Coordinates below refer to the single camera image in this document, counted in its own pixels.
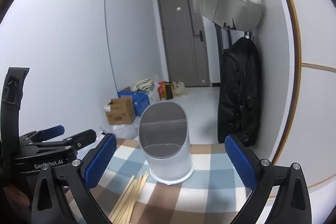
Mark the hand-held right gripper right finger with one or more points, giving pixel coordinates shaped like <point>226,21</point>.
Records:
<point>241,163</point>

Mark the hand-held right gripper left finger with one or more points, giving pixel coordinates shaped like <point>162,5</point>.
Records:
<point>101,161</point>

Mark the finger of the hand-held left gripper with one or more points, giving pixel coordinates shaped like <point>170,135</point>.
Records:
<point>78,138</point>
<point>56,130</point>

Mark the bunch of wooden chopsticks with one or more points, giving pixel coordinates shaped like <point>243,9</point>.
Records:
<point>128,200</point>

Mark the grey plastic utensil holder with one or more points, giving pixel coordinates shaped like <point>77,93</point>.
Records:
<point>168,161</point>

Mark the person's left hand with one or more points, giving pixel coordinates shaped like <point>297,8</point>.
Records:
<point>13,196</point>

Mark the checked blue brown tablecloth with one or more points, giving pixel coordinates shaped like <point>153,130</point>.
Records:
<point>204,187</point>

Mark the brown cardboard box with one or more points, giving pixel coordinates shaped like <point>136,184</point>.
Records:
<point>120,111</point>

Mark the black backpack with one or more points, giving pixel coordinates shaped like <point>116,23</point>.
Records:
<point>236,95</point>

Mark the blue cardboard box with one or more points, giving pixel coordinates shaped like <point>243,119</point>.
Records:
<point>141,102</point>

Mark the red snack bag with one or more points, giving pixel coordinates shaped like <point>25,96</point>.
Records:
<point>161,88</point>

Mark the beige plastic bag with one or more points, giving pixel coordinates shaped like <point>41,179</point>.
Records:
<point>180,88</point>

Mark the black yellow paper bag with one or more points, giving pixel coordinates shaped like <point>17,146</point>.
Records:
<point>169,91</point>

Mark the dark metal coat rack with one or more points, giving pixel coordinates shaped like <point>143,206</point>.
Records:
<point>218,61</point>

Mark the grey door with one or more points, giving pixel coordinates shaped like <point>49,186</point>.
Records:
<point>178,50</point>

